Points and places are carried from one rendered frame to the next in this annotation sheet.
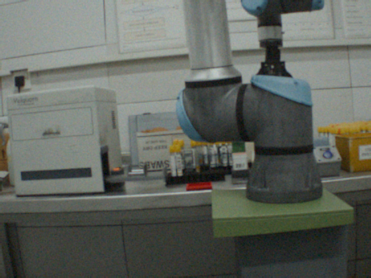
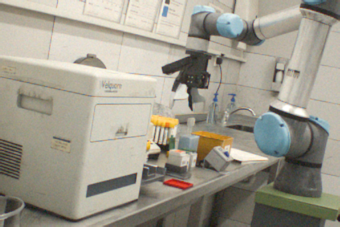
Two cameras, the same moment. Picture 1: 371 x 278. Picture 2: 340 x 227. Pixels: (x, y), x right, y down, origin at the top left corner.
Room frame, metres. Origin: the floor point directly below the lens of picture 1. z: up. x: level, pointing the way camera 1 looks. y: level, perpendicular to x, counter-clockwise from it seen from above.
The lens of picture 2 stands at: (0.65, 1.41, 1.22)
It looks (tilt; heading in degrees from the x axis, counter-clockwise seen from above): 5 degrees down; 290
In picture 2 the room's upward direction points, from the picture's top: 10 degrees clockwise
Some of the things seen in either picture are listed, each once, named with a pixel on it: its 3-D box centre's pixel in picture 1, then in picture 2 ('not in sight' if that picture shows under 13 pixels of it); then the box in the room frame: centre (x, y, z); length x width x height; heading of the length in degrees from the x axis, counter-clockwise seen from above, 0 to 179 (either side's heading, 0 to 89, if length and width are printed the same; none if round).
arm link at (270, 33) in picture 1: (271, 36); (197, 46); (1.21, -0.27, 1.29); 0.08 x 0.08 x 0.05
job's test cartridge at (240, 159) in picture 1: (240, 165); (176, 160); (1.17, -0.14, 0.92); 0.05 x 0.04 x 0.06; 175
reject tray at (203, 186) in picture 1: (199, 186); (178, 184); (1.11, -0.02, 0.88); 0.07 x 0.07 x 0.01; 87
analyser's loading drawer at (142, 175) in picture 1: (129, 173); (137, 174); (1.16, 0.17, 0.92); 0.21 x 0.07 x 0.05; 87
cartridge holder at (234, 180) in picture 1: (240, 174); (175, 169); (1.17, -0.14, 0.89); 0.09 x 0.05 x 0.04; 175
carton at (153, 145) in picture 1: (175, 147); not in sight; (1.55, 0.05, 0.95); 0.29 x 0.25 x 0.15; 177
